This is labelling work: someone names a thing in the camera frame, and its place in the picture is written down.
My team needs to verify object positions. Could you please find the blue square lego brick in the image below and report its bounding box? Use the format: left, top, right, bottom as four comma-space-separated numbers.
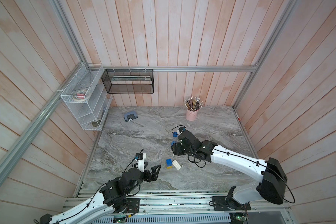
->
166, 159, 173, 167

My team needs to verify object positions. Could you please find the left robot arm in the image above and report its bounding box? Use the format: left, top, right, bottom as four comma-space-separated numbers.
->
34, 165, 161, 224

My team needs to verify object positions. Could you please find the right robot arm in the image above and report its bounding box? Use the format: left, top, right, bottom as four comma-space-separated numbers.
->
171, 127, 288, 210

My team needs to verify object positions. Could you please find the white lego plate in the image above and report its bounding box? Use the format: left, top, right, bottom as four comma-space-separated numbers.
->
172, 160, 182, 170

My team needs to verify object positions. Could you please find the pink pencil cup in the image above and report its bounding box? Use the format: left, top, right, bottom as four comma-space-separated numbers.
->
185, 109, 198, 121

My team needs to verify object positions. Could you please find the bundle of pencils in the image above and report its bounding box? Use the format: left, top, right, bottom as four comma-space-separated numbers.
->
184, 97, 204, 112

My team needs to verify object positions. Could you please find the blue grey stapler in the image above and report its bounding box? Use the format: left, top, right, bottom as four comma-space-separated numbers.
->
124, 111, 138, 122

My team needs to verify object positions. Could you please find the black mesh basket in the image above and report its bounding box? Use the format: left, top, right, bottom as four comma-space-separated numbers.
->
101, 68, 155, 94

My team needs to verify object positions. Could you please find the tape roll on shelf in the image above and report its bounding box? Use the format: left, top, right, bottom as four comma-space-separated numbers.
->
72, 89, 91, 102

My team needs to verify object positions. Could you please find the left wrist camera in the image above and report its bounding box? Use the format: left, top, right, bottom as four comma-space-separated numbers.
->
133, 153, 146, 173

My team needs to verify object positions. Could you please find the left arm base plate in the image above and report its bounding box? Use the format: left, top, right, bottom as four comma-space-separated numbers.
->
113, 198, 140, 214

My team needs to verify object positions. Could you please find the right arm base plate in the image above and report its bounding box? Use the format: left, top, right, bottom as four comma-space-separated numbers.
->
209, 196, 251, 211

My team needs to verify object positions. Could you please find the white wire shelf rack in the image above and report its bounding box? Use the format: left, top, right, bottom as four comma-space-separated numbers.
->
61, 63, 112, 131

